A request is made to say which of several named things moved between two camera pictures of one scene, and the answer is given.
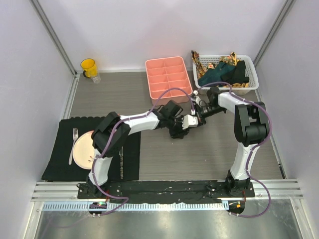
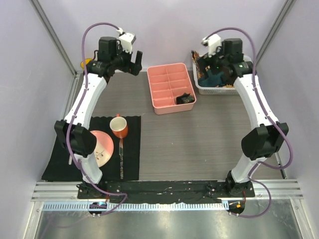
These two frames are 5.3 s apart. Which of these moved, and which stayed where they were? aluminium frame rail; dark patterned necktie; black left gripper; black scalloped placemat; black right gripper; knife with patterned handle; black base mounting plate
Moved: black right gripper; black left gripper; dark patterned necktie
Stayed: knife with patterned handle; black scalloped placemat; black base mounting plate; aluminium frame rail
